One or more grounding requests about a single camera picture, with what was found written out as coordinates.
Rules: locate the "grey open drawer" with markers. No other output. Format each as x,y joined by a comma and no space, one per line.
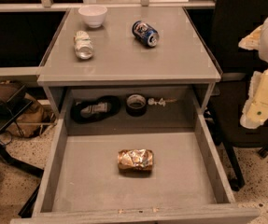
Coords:
82,183

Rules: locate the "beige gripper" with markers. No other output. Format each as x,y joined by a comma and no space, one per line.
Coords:
255,113

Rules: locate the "blue soda can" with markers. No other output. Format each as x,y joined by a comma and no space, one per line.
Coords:
145,33

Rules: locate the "grey cabinet counter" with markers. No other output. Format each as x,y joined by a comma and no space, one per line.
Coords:
179,67

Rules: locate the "white bowl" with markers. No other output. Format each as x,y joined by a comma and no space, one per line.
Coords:
93,15

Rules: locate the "black tape roll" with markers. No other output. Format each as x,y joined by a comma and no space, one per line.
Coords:
136,105

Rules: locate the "small keys bundle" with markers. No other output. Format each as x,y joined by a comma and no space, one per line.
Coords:
161,101

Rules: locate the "crushed white green can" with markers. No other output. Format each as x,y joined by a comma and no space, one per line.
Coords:
83,45

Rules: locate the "black office chair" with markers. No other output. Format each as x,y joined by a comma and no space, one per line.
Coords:
233,20

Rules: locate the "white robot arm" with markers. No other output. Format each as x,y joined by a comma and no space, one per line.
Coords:
258,40

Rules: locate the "brown bag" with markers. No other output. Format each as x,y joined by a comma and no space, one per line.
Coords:
29,123

